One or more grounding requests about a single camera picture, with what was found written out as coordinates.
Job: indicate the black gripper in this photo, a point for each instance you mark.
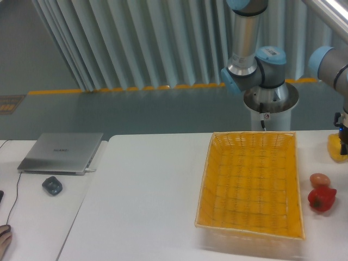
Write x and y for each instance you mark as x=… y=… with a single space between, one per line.
x=340 y=121

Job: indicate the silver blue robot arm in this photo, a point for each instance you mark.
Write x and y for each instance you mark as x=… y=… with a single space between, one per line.
x=259 y=73

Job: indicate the yellow woven basket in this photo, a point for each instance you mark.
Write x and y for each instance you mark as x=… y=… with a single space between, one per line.
x=250 y=185

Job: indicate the person's hand on mouse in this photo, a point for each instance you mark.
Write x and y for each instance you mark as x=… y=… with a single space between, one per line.
x=5 y=239

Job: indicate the brown egg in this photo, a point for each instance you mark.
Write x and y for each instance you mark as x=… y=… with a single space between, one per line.
x=319 y=179

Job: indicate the red bell pepper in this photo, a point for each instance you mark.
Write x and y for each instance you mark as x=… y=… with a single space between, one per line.
x=322 y=198

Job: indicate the silver closed laptop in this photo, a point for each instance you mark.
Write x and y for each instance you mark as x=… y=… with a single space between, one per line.
x=61 y=153

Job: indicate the small dark grey dish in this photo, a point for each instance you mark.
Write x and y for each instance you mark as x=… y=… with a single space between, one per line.
x=52 y=185

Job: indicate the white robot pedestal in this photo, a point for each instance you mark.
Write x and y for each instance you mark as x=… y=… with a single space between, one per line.
x=270 y=109

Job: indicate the aluminium frame bar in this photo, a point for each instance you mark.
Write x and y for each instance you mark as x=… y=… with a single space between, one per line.
x=333 y=13

